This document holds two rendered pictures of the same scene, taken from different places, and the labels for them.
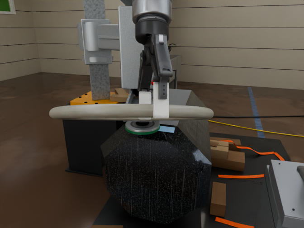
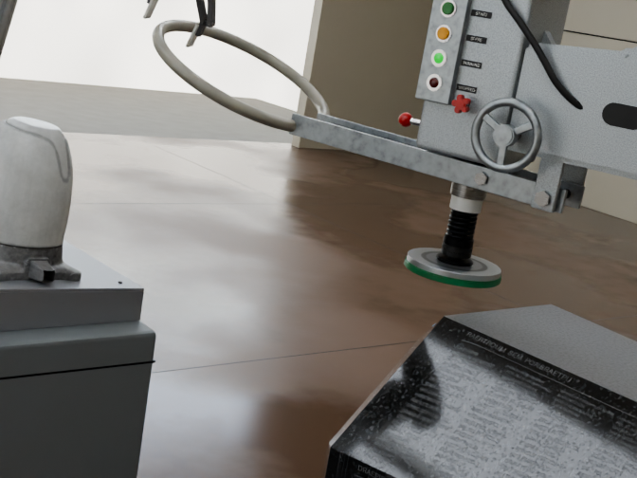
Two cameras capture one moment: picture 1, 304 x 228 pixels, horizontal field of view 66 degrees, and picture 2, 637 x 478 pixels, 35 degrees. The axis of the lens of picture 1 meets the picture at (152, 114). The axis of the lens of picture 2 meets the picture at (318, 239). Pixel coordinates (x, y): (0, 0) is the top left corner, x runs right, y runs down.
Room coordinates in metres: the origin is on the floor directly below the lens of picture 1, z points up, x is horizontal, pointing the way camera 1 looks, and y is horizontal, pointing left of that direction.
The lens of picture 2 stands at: (2.23, -2.01, 1.45)
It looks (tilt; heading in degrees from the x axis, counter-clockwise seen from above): 13 degrees down; 121
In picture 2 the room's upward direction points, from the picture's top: 10 degrees clockwise
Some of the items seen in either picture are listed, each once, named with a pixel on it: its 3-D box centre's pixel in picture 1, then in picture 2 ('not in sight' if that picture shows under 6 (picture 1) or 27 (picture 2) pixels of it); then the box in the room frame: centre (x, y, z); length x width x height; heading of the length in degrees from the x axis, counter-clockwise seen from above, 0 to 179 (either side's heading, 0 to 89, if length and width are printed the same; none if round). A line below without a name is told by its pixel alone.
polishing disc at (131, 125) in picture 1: (142, 124); (453, 264); (1.35, 0.06, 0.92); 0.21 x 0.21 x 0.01
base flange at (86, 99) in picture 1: (101, 98); not in sight; (2.44, 0.55, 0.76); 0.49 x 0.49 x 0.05; 75
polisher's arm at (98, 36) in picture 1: (109, 36); not in sight; (2.31, 0.40, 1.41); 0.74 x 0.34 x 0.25; 49
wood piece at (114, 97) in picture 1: (121, 97); not in sight; (2.32, 0.32, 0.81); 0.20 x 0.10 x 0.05; 83
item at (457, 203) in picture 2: not in sight; (466, 201); (1.35, 0.06, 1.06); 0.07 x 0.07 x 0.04
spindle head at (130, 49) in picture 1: (141, 49); (528, 73); (1.43, 0.06, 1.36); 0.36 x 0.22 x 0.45; 0
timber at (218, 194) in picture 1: (218, 198); not in sight; (1.68, -0.58, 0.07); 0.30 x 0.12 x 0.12; 164
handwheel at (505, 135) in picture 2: not in sight; (512, 135); (1.47, -0.06, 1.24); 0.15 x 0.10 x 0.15; 0
